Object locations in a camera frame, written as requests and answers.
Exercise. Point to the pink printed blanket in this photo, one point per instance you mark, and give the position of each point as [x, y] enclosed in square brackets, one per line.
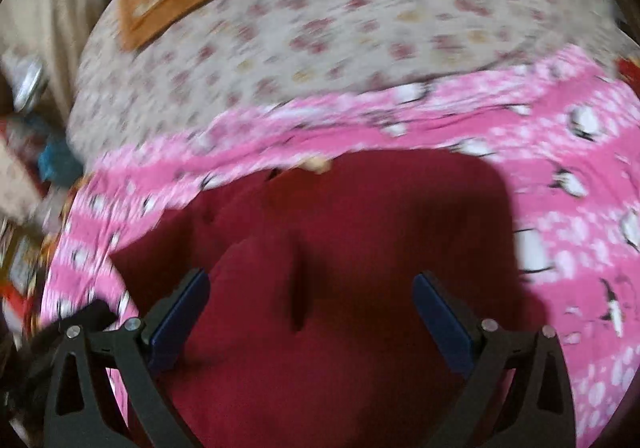
[565, 168]

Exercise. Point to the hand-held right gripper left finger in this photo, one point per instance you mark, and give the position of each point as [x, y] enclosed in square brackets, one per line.
[180, 315]

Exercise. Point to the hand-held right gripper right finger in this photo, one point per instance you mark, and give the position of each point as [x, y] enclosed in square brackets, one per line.
[442, 323]

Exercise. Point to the beige curtain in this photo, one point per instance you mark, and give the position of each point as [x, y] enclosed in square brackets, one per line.
[55, 3]

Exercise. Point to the round metal object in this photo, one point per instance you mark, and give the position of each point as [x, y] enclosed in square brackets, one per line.
[27, 83]

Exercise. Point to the red garment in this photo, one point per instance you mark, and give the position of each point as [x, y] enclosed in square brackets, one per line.
[350, 253]

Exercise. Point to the blue cloth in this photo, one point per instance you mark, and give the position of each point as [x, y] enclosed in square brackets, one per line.
[57, 163]

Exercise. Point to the red and yellow printed cloth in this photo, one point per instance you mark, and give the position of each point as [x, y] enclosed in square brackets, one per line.
[20, 278]

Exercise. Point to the floral bedsheet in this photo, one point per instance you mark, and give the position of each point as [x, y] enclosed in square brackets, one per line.
[360, 28]

